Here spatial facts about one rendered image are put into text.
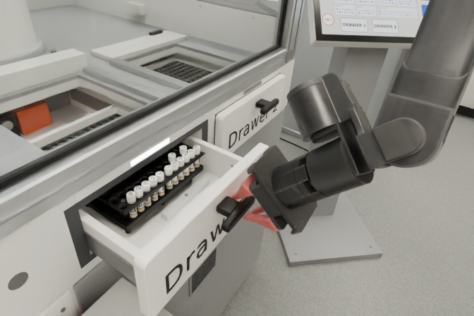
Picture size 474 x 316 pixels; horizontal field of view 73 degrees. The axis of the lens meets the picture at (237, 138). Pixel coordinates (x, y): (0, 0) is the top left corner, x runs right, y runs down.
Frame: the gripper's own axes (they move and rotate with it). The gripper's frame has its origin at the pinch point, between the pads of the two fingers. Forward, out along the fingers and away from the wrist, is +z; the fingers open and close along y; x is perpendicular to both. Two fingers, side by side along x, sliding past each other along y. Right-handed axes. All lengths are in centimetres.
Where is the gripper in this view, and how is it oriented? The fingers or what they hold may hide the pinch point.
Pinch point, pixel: (242, 204)
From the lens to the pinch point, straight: 48.4
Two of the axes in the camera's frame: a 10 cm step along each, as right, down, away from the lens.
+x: -5.2, 4.2, -7.4
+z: -6.2, 4.0, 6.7
